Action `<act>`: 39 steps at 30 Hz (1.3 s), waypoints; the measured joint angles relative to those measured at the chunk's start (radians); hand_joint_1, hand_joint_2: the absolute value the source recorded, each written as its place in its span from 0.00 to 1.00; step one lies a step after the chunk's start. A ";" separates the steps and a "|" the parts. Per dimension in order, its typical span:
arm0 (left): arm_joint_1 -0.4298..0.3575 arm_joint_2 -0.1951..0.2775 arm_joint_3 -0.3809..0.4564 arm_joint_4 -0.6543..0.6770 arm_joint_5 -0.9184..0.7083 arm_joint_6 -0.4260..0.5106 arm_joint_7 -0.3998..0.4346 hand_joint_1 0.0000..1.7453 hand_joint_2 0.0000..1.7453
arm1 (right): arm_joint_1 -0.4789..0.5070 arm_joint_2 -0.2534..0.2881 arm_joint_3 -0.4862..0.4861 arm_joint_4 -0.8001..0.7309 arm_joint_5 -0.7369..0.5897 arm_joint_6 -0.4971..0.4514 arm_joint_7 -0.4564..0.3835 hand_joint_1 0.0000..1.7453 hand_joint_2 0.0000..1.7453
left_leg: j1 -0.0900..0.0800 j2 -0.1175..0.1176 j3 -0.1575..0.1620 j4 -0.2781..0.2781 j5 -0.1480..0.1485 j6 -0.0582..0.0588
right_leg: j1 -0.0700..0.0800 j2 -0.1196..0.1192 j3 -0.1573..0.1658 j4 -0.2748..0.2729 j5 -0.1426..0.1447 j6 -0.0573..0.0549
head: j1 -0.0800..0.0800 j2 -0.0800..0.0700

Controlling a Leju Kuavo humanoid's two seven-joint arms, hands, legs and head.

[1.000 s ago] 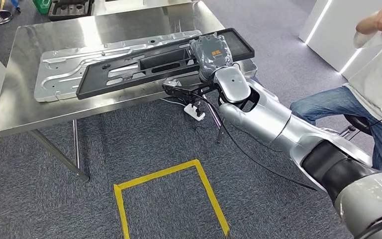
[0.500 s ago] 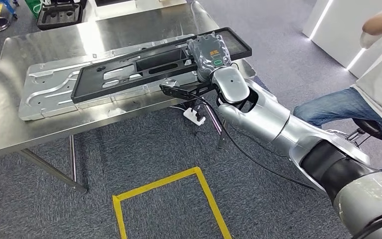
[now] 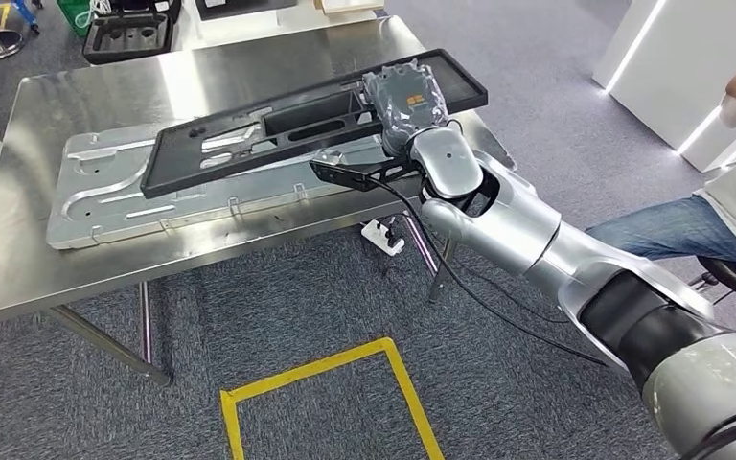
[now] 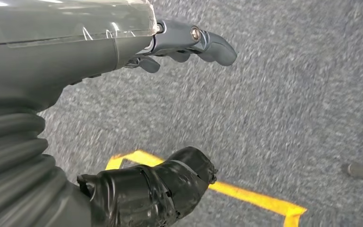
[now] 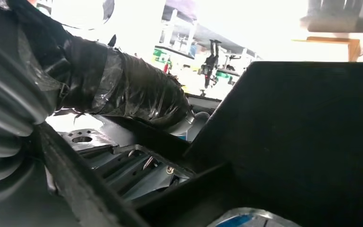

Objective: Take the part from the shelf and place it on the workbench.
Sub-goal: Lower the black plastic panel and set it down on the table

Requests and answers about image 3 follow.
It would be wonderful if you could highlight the long black plastic part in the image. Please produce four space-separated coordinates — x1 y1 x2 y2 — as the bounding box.
140 48 490 200

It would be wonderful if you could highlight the grey stamped metal plate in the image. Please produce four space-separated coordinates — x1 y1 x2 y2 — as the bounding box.
45 120 408 251

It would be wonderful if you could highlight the white power strip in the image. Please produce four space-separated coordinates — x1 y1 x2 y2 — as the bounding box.
359 218 406 258

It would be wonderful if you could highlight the white pedestal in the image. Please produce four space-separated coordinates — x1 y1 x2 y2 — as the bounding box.
593 0 736 151
680 119 736 173

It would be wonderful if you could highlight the person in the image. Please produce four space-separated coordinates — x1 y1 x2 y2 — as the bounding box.
586 57 736 358

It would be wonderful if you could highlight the stainless steel workbench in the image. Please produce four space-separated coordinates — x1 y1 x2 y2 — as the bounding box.
0 15 519 421

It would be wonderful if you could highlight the green basket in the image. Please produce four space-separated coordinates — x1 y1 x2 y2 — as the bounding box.
57 0 113 31

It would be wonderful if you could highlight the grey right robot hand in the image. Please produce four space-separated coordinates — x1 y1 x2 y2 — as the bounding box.
361 57 450 157

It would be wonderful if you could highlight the black foam tool case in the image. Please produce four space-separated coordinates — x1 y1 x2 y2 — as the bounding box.
81 0 183 67

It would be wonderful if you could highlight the thin black camera cable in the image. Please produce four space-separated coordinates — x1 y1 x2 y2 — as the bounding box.
366 177 611 370

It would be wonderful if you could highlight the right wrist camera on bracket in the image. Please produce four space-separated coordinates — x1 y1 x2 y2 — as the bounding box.
309 149 422 194

